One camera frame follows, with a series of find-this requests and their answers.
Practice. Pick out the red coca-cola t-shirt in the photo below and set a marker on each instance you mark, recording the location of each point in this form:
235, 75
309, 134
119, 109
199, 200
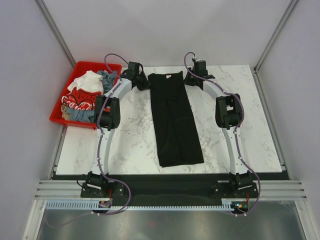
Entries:
80, 99

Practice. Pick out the white slotted cable duct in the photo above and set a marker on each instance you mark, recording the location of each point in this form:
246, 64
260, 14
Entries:
100, 206

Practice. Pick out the left aluminium frame post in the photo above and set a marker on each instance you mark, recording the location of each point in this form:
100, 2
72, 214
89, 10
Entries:
55, 30

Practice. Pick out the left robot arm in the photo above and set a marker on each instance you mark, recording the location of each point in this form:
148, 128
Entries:
107, 117

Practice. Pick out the red plastic bin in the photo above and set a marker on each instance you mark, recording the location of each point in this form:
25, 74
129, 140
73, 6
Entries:
80, 68

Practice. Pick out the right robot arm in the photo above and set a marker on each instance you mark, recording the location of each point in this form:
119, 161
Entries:
229, 116

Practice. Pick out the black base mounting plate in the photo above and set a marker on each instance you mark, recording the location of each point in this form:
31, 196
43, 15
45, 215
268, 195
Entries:
168, 189

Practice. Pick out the grey-blue t-shirt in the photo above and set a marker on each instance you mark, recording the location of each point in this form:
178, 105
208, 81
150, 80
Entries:
87, 116

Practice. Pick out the right aluminium frame post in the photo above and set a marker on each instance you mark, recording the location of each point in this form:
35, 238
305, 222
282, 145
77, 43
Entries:
275, 34

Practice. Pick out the aluminium frame post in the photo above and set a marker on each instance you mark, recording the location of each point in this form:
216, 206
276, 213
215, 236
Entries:
55, 30
275, 34

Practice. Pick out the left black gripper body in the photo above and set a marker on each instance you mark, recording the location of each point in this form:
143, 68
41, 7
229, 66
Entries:
142, 83

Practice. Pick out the black t-shirt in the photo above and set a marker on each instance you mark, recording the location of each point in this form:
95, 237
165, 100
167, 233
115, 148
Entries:
175, 130

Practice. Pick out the white t-shirt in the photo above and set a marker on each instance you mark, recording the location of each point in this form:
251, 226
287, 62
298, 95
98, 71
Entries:
87, 82

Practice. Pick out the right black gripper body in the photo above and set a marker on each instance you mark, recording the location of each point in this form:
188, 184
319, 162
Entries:
190, 79

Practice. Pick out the beige garment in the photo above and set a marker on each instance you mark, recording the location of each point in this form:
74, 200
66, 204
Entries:
66, 112

